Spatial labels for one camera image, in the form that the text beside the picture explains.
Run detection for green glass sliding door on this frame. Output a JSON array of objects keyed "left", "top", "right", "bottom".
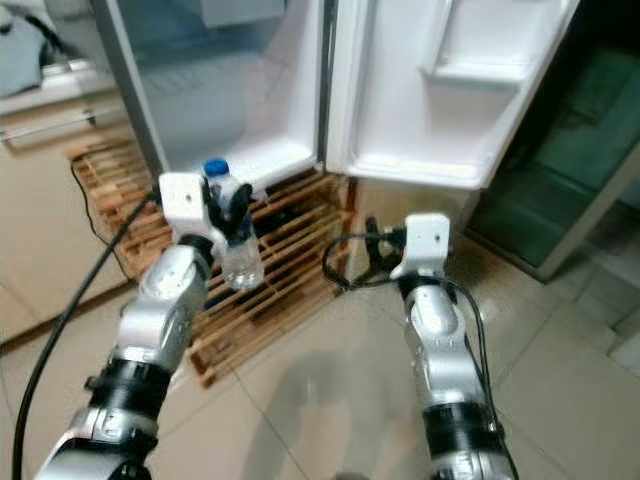
[{"left": 465, "top": 45, "right": 640, "bottom": 283}]

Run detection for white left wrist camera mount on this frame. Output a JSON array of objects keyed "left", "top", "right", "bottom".
[{"left": 159, "top": 171, "right": 217, "bottom": 253}]

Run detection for wooden slatted rack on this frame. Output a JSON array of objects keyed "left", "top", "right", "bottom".
[{"left": 68, "top": 140, "right": 361, "bottom": 389}]

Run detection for metal cabinet handle bar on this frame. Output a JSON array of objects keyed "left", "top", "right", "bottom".
[{"left": 2, "top": 105, "right": 99, "bottom": 143}]

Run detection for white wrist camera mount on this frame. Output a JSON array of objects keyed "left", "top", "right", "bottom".
[
  {"left": 390, "top": 212, "right": 453, "bottom": 281},
  {"left": 159, "top": 171, "right": 217, "bottom": 253}
]

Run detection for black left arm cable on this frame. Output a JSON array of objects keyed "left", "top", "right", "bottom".
[{"left": 10, "top": 188, "right": 163, "bottom": 480}]

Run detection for grey fridge inner drawer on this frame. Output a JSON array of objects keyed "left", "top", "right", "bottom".
[{"left": 198, "top": 0, "right": 286, "bottom": 29}]

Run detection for cream kitchen cabinet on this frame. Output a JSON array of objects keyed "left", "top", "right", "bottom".
[{"left": 0, "top": 95, "right": 161, "bottom": 349}]

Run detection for white fridge door shelf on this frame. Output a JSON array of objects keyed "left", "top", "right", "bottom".
[{"left": 420, "top": 0, "right": 541, "bottom": 89}]

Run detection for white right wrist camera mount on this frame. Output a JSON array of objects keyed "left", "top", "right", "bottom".
[{"left": 390, "top": 212, "right": 453, "bottom": 281}]

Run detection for grey cloth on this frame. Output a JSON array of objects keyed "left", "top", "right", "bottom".
[{"left": 0, "top": 18, "right": 51, "bottom": 98}]

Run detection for clear bottle with blue cap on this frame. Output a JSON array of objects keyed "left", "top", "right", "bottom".
[{"left": 202, "top": 157, "right": 267, "bottom": 293}]

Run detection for dark grey fridge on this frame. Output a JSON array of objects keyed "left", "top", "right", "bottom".
[{"left": 93, "top": 0, "right": 583, "bottom": 193}]

